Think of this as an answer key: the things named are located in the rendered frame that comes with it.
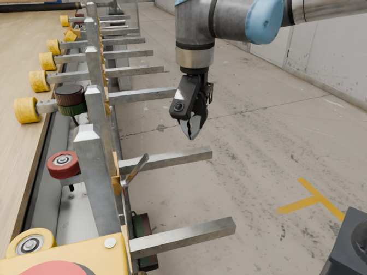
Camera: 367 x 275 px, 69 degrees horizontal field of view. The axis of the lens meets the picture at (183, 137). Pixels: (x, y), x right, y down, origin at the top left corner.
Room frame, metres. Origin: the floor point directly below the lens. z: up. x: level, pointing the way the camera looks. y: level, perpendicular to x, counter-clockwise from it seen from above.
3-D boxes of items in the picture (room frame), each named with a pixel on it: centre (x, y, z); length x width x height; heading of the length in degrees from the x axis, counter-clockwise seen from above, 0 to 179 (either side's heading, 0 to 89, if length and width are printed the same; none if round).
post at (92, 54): (0.78, 0.27, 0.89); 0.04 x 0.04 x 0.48; 16
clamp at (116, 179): (0.56, 0.21, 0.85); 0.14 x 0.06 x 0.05; 16
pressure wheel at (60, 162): (0.55, 0.31, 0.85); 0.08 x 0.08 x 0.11
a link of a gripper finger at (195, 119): (0.64, -0.04, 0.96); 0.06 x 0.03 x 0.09; 156
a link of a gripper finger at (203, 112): (0.61, -0.04, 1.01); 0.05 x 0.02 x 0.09; 66
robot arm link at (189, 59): (0.64, -0.02, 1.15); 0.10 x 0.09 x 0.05; 66
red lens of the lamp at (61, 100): (0.53, 0.24, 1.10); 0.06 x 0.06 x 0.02
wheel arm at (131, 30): (1.81, 0.47, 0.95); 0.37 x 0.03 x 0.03; 106
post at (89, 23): (1.02, 0.33, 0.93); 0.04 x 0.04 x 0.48; 16
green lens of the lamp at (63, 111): (0.53, 0.24, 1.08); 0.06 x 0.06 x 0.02
